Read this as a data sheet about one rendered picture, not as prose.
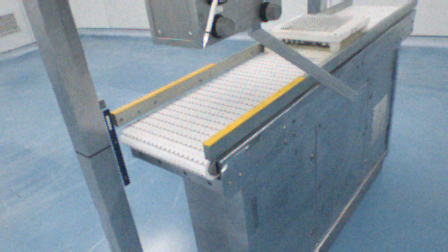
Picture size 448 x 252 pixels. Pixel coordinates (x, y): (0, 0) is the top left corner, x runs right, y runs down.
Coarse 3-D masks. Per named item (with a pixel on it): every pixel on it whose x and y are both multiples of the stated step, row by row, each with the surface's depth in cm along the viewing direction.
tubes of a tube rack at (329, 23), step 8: (304, 16) 120; (312, 16) 118; (320, 16) 118; (328, 16) 116; (336, 16) 115; (344, 16) 113; (352, 16) 112; (288, 24) 112; (296, 24) 111; (304, 24) 110; (312, 24) 109; (320, 24) 107; (328, 24) 107; (336, 24) 105; (344, 24) 108; (288, 40) 112; (296, 40) 110
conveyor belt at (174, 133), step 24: (240, 72) 102; (264, 72) 100; (288, 72) 97; (192, 96) 90; (216, 96) 88; (240, 96) 87; (264, 96) 85; (144, 120) 81; (168, 120) 80; (192, 120) 78; (216, 120) 77; (144, 144) 74; (168, 144) 70; (192, 144) 69; (192, 168) 66
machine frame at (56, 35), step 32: (32, 0) 62; (64, 0) 65; (320, 0) 143; (64, 32) 66; (64, 64) 68; (64, 96) 71; (96, 96) 74; (96, 128) 76; (96, 160) 78; (96, 192) 82; (128, 224) 89
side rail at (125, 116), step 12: (348, 0) 160; (324, 12) 144; (336, 12) 153; (252, 48) 111; (228, 60) 103; (240, 60) 107; (204, 72) 96; (216, 72) 100; (180, 84) 90; (192, 84) 93; (156, 96) 85; (168, 96) 88; (132, 108) 80; (144, 108) 83; (120, 120) 78
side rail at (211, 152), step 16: (416, 0) 146; (400, 16) 133; (368, 32) 110; (352, 48) 102; (320, 64) 89; (336, 64) 95; (304, 80) 83; (288, 96) 78; (272, 112) 74; (240, 128) 67; (224, 144) 64; (208, 160) 62
